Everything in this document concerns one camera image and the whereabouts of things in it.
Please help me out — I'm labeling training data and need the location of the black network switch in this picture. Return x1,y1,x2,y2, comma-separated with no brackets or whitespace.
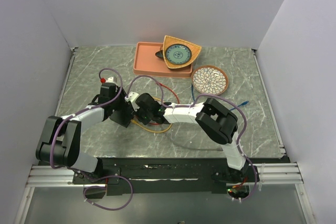
109,103,134,128

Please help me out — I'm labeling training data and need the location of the yellow ethernet cable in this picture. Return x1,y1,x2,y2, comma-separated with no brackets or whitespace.
131,97,173,133

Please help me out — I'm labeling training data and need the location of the red ethernet cable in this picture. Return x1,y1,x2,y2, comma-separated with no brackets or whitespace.
149,83,181,126

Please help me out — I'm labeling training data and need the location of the grey ethernet cable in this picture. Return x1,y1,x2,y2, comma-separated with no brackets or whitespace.
165,132,224,152

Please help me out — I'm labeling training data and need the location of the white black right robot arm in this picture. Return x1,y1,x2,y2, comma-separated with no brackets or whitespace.
126,92,249,182

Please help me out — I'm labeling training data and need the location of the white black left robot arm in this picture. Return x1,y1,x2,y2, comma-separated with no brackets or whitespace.
35,82,133,183

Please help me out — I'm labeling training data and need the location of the salmon pink tray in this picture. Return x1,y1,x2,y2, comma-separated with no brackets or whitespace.
133,42,193,78

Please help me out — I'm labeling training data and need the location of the black small bowl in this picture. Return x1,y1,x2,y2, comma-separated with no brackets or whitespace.
155,50,164,59

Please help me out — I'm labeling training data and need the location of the teal patterned round dish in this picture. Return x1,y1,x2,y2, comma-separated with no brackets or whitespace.
165,44,192,65

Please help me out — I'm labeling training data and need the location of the white floral round plate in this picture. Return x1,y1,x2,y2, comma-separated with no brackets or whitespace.
191,65,229,95

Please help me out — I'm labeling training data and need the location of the orange woven triangular plate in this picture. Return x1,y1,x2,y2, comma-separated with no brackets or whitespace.
163,35,202,69

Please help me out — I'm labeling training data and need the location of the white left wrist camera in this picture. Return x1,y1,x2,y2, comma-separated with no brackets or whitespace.
100,77,118,84

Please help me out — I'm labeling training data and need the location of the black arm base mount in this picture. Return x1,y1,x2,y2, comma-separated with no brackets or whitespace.
39,157,263,197

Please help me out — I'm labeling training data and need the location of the blue ethernet cable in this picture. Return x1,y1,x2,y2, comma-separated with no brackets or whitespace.
190,82,250,112

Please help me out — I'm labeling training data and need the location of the aluminium frame rail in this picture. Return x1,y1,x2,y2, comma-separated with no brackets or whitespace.
26,163,303,187

